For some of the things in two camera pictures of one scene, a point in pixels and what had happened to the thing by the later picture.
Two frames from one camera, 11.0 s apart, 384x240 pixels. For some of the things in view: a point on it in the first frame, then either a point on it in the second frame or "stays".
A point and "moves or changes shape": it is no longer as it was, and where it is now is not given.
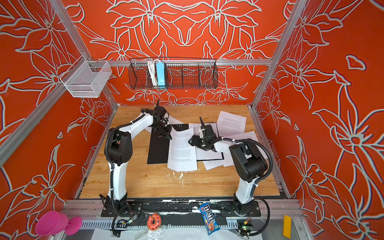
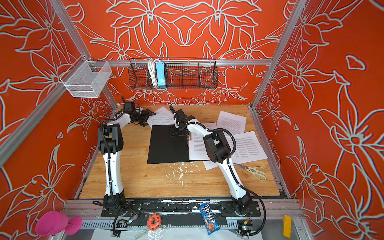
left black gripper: x=167 y=134 to x=145 y=117
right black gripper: x=194 y=141 to x=174 y=132
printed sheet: x=171 y=121 moves or changes shape
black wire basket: x=171 y=73 stays
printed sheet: x=211 y=164 stays
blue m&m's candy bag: x=210 y=220 stays
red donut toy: x=154 y=221 stays
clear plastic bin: x=85 y=78 stays
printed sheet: x=229 y=124 stays
